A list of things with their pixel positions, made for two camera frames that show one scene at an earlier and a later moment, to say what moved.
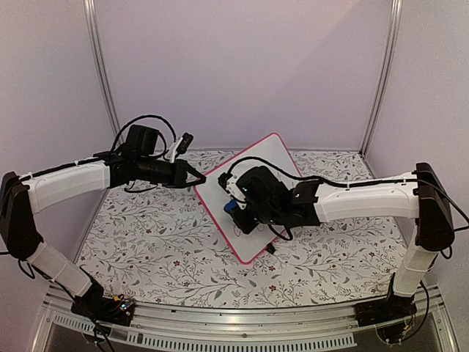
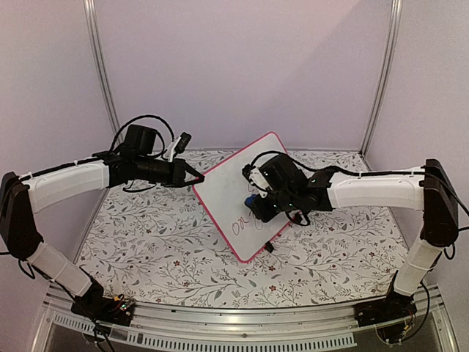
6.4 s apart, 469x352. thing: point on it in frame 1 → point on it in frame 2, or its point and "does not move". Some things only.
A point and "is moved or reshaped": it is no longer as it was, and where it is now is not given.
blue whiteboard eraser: [231, 206] is moved or reshaped
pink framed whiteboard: [269, 152] does not move
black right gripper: [245, 225] → [265, 215]
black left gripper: [179, 177] does not move
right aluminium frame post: [394, 25] does not move
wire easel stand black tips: [270, 248] does not move
